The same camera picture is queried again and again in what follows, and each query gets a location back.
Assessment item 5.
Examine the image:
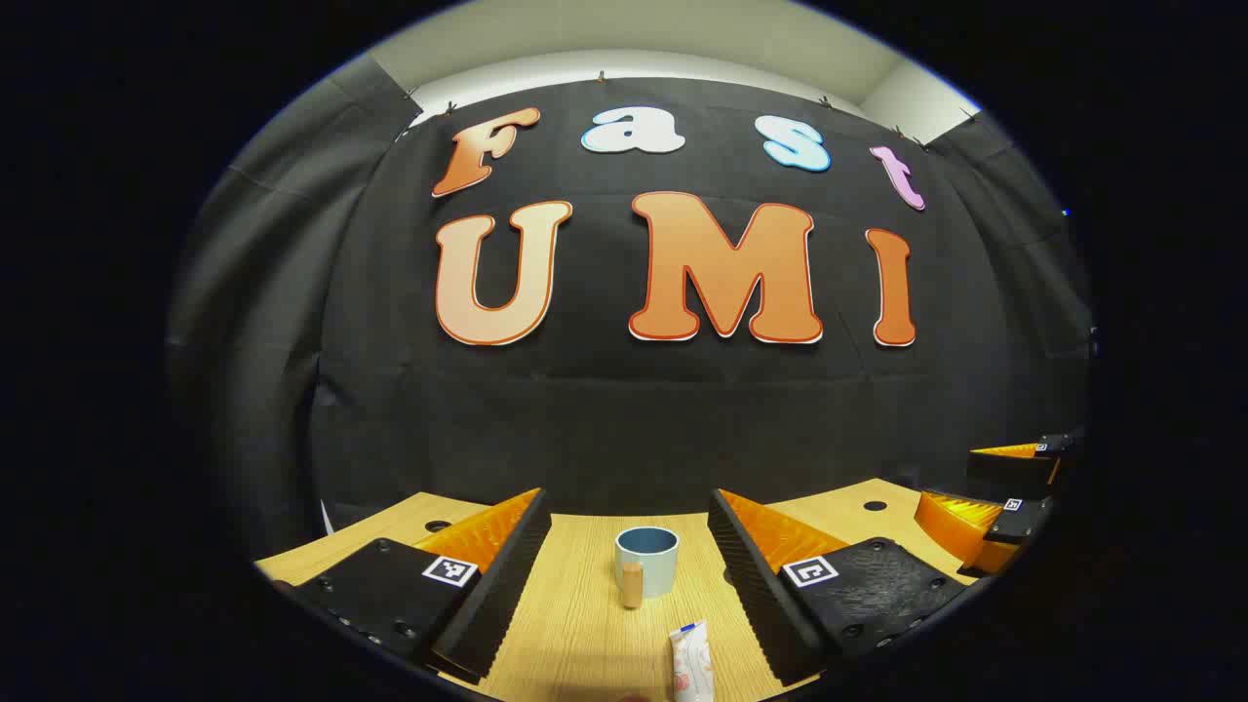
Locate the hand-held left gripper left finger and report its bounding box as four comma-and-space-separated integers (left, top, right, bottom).
273, 487, 553, 684

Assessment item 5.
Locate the wooden desktop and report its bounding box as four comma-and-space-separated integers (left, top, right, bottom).
253, 478, 986, 702

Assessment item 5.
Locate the white toothpaste tube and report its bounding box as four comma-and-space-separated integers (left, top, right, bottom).
668, 621, 716, 702

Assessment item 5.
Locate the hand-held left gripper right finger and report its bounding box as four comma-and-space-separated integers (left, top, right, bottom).
707, 487, 976, 688

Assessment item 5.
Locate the black backdrop cloth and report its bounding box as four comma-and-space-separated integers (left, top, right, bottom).
166, 54, 1098, 562

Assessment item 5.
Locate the light blue cup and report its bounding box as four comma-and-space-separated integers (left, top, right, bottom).
614, 526, 681, 610

